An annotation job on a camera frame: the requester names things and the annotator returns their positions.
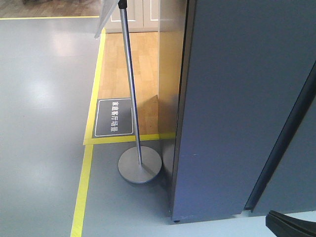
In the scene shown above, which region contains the dark grey fridge body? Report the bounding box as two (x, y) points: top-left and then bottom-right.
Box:
(245, 72), (316, 215)

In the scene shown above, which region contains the dark floor sign sticker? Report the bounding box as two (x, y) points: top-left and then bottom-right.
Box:
(93, 98), (134, 138)

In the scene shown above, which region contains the silver sign stand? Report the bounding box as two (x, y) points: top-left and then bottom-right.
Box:
(94, 0), (162, 184)

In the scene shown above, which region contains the white panel cabinet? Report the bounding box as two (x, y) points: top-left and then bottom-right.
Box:
(105, 0), (160, 33)

